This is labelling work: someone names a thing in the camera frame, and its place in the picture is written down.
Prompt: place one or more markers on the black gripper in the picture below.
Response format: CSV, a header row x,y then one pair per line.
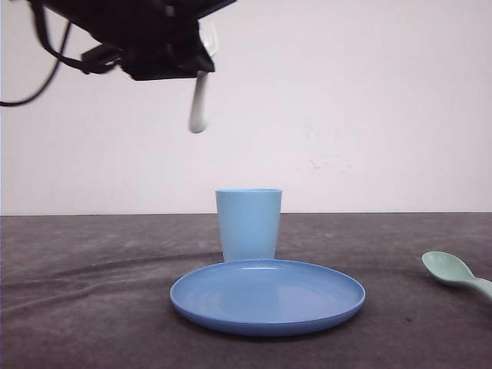
x,y
149,40

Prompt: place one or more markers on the blue plastic plate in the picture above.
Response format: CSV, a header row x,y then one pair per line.
x,y
267,298

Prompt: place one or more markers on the light blue plastic cup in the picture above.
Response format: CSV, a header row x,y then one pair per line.
x,y
249,220

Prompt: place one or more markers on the white plastic fork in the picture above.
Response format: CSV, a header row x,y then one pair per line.
x,y
197,122

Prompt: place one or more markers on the dark grey tablecloth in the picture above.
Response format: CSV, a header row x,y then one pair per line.
x,y
92,292

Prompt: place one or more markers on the mint green plastic spoon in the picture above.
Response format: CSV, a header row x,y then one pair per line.
x,y
450,270

